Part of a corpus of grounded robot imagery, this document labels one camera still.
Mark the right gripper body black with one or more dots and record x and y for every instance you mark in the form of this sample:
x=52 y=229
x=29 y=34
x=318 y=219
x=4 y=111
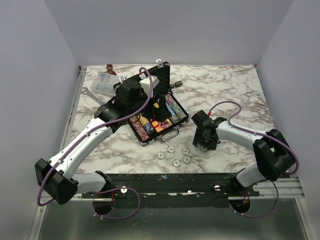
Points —
x=210 y=143

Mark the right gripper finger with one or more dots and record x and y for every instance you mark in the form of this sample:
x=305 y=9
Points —
x=199 y=118
x=197 y=138

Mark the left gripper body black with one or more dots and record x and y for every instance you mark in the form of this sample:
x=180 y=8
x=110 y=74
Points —
x=143 y=98

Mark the white blue poker chip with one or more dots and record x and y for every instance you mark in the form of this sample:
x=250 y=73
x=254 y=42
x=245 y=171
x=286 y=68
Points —
x=171 y=149
x=186 y=159
x=203 y=149
x=185 y=151
x=160 y=155
x=176 y=163

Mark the triangular all-in button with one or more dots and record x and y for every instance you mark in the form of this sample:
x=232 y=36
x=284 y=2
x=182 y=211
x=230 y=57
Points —
x=165 y=123

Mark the red playing card deck box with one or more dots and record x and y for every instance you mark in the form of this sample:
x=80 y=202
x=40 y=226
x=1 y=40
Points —
x=155 y=124

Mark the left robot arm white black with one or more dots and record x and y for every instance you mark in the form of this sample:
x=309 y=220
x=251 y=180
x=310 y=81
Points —
x=56 y=176

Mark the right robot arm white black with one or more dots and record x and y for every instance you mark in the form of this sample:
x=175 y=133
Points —
x=272 y=154

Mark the black poker set case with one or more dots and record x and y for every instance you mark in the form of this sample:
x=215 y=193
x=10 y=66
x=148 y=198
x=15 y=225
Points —
x=162 y=71

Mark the light blue chip stack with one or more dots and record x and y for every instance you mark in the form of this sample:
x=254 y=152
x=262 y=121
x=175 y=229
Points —
x=174 y=118

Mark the purple green grey chip stack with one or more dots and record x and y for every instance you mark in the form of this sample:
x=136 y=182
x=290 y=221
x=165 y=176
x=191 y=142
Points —
x=175 y=107

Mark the green yellow blue chip stack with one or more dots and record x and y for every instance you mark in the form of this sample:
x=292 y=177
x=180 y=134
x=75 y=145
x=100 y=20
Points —
x=146 y=124

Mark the red white chip stack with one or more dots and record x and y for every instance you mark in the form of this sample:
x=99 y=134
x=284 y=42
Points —
x=139 y=128

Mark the black cylindrical socket tool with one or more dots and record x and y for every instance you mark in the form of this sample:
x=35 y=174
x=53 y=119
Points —
x=176 y=84

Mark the clear plastic organizer box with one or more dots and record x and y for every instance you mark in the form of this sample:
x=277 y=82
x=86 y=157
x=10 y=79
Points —
x=104 y=84

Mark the silver wrench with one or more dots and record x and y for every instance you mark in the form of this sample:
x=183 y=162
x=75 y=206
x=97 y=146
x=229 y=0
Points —
x=85 y=91

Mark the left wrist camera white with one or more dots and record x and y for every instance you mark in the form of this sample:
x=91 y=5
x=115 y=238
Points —
x=146 y=84

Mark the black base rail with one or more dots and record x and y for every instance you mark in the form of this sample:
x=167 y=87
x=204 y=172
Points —
x=176 y=190

